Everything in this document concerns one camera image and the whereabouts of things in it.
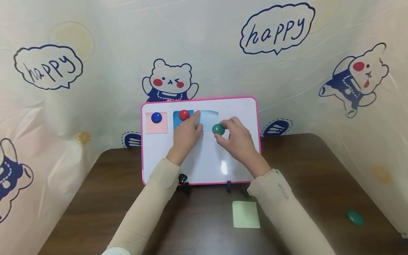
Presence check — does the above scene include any person's left forearm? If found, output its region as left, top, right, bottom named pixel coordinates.
left=101, top=158, right=182, bottom=255

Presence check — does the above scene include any pink framed whiteboard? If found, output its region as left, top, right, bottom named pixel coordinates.
left=140, top=96, right=262, bottom=186

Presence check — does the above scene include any black board stand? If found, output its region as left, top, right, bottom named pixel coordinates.
left=177, top=173, right=251, bottom=198

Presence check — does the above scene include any person's right forearm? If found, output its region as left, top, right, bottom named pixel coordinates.
left=247, top=169, right=337, bottom=255

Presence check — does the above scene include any person's right hand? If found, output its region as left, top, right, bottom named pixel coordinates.
left=215, top=117, right=272, bottom=177

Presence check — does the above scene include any light blue sticky note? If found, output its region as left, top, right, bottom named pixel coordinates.
left=198, top=110, right=220, bottom=132

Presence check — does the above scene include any pink sticky note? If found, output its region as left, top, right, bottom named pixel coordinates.
left=145, top=112, right=169, bottom=135

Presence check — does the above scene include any green sticky note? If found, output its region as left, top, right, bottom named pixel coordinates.
left=232, top=200, right=261, bottom=229

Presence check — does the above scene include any person's left hand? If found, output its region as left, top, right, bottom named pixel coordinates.
left=166, top=110, right=204, bottom=166

